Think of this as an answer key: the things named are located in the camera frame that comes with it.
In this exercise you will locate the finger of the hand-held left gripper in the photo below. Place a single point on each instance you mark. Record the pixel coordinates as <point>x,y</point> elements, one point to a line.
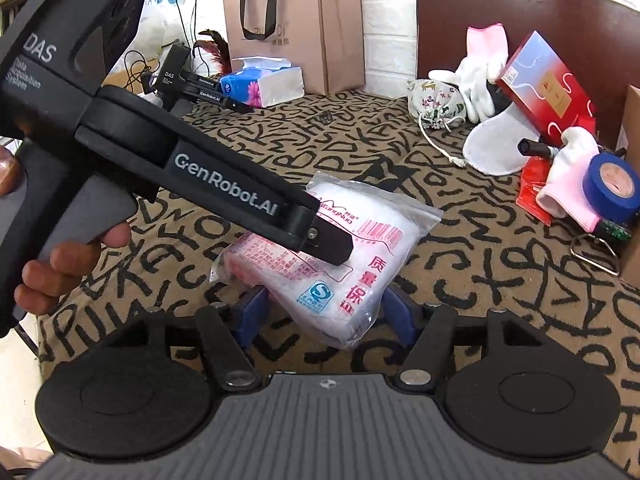
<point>330,242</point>

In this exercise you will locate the brown paper shopping bag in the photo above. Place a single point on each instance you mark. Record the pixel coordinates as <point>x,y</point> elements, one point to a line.
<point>310,25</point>

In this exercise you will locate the flat red packet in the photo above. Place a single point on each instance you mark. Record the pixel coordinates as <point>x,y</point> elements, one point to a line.
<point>530,185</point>

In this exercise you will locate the clear plastic bag red print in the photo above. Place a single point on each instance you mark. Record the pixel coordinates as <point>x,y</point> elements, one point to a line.
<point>375,240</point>

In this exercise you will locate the letter-patterned cloth desktop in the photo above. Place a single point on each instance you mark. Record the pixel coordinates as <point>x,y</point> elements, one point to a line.
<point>500,285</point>

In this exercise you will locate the red gift box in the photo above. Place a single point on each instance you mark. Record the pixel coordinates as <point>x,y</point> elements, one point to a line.
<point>545,85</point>

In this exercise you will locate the pink cardboard box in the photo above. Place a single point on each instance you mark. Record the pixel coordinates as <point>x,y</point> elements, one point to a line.
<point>631,125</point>

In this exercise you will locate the dark red feather duster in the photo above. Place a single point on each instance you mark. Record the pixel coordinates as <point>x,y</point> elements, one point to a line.
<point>217,55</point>

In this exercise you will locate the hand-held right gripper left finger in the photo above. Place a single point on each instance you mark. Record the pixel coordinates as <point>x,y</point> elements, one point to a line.
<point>252,315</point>

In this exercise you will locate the blue tape roll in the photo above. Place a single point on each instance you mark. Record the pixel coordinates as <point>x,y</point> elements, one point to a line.
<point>595,190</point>

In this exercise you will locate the green circuit board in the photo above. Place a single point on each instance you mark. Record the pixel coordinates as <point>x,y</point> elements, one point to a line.
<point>615,230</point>

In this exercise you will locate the blue floral tissue pack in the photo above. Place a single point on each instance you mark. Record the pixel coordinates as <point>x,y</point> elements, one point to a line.
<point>280,85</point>

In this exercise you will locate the white glove pink cuff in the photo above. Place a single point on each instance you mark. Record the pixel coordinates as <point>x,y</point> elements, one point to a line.
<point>480,75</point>
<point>560,195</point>

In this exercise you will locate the white plastic bag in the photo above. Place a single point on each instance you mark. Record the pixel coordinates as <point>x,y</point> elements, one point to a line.
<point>160,20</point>

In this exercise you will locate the brown wooden headboard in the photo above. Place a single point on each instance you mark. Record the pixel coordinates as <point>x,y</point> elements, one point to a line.
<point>550,10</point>

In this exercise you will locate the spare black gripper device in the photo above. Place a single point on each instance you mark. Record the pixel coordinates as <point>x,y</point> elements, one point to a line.
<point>172,77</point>

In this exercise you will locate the white felt insole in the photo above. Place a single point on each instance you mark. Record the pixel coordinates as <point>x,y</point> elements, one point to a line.
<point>495,145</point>

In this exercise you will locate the person's left hand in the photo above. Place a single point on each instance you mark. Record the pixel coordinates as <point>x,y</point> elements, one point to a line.
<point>75,260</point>

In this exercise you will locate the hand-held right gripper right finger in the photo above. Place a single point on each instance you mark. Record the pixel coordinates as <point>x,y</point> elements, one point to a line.
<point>400,317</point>

